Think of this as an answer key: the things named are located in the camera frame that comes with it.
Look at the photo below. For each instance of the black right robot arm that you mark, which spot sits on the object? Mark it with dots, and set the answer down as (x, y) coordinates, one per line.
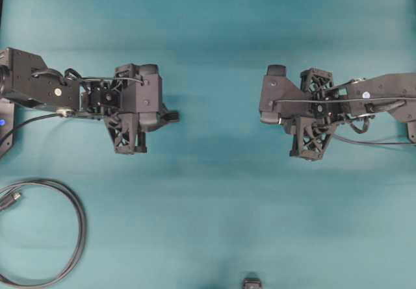
(354, 103)

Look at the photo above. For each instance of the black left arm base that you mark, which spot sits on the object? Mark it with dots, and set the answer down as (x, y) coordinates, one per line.
(7, 124)

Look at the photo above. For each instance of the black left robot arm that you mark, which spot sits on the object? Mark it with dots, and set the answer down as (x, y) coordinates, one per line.
(26, 80)

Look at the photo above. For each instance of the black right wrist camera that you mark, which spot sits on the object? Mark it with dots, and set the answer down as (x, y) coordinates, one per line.
(279, 97)

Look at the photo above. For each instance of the small black object bottom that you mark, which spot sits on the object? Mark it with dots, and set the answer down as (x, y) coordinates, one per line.
(251, 277)

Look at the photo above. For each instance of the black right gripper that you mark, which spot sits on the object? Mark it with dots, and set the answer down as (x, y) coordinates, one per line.
(321, 114)

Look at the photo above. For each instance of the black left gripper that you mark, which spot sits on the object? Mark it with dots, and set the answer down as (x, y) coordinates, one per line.
(112, 99)

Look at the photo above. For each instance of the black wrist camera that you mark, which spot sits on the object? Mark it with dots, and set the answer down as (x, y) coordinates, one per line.
(143, 97)
(279, 97)

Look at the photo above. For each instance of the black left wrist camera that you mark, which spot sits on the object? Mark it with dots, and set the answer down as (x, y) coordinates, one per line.
(143, 97)

